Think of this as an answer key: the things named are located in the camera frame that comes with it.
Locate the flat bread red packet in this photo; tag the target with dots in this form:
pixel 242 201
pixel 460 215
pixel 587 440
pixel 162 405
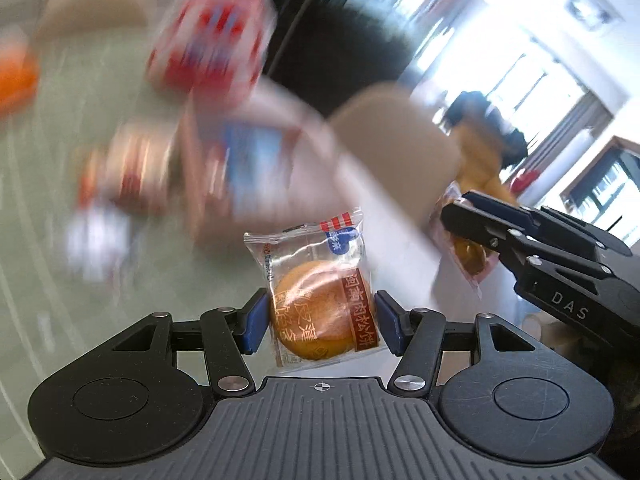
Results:
pixel 130 165

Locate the round cake clear packet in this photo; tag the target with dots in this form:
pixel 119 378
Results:
pixel 312 310

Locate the golden candy clear packet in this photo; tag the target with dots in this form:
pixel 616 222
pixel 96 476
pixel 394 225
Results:
pixel 467 257

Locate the orange tissue box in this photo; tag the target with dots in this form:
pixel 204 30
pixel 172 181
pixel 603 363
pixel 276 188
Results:
pixel 17 77

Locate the white and blue snack packet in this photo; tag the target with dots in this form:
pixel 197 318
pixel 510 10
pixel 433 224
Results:
pixel 255 160

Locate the red white snack box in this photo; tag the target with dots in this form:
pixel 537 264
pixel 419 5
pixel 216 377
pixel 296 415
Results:
pixel 210 40

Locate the blurred yellow and black figure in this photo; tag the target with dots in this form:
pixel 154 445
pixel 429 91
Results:
pixel 480 155

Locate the small red object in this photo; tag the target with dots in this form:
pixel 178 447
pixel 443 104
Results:
pixel 524 181

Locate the blue and white candy packet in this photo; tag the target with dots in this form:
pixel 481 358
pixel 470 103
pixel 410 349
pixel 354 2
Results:
pixel 97 240

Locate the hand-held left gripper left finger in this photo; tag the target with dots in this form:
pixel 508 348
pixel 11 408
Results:
pixel 254 322

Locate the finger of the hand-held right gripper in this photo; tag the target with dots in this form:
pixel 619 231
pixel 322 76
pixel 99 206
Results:
pixel 480 227
pixel 505 210

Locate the green checked tablecloth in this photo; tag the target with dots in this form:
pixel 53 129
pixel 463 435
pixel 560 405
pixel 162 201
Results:
pixel 45 185

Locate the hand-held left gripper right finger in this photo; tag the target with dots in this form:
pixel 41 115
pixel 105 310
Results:
pixel 389 322

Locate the window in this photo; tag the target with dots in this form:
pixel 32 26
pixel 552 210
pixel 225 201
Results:
pixel 605 190

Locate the black cabinet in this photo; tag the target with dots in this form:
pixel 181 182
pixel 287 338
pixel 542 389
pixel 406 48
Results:
pixel 340 45

